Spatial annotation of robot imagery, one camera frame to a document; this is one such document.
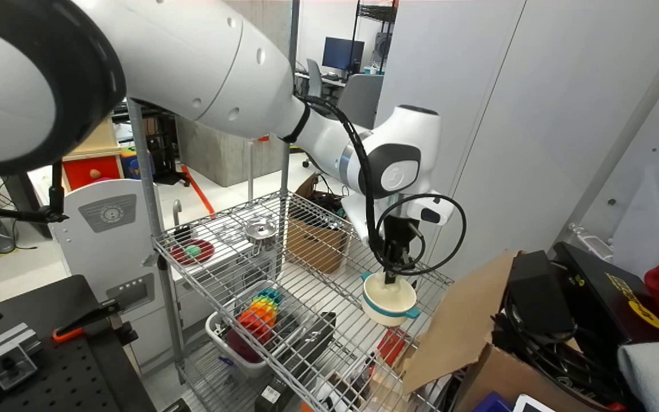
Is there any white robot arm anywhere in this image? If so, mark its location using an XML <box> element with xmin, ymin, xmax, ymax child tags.
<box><xmin>0</xmin><ymin>0</ymin><xmax>445</xmax><ymax>221</ymax></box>

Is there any black yellow case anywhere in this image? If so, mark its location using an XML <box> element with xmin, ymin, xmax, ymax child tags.
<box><xmin>553</xmin><ymin>243</ymin><xmax>659</xmax><ymax>360</ymax></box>

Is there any rainbow stacking toy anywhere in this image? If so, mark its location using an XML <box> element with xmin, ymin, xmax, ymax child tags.
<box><xmin>238</xmin><ymin>287</ymin><xmax>281</xmax><ymax>343</ymax></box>

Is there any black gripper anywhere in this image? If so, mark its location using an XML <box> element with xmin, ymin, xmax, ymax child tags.
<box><xmin>382</xmin><ymin>216</ymin><xmax>416</xmax><ymax>275</ymax></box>

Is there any wire metal shelf rack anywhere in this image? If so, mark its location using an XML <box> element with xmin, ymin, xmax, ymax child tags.
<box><xmin>155</xmin><ymin>192</ymin><xmax>443</xmax><ymax>412</ymax></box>

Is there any brown cardboard sheet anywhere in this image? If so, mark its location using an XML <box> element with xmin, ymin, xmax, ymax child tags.
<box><xmin>403</xmin><ymin>252</ymin><xmax>514</xmax><ymax>393</ymax></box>

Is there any white plastic basket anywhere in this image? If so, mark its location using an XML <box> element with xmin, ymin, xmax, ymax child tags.
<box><xmin>203</xmin><ymin>287</ymin><xmax>335</xmax><ymax>381</ymax></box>

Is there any red plate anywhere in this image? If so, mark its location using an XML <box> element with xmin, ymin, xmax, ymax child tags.
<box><xmin>170</xmin><ymin>240</ymin><xmax>215</xmax><ymax>266</ymax></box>

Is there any computer monitor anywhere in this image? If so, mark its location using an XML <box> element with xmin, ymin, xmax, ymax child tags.
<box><xmin>322</xmin><ymin>36</ymin><xmax>364</xmax><ymax>74</ymax></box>

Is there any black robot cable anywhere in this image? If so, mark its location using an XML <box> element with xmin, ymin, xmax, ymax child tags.
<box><xmin>301</xmin><ymin>97</ymin><xmax>469</xmax><ymax>279</ymax></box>

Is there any silver pot lid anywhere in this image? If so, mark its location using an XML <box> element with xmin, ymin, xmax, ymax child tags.
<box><xmin>244</xmin><ymin>216</ymin><xmax>277</xmax><ymax>243</ymax></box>

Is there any white pot teal trim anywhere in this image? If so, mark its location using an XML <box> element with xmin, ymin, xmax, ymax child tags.
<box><xmin>362</xmin><ymin>273</ymin><xmax>420</xmax><ymax>328</ymax></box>

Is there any open cardboard box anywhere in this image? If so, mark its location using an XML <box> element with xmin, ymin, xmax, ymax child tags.
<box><xmin>286</xmin><ymin>173</ymin><xmax>348</xmax><ymax>275</ymax></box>

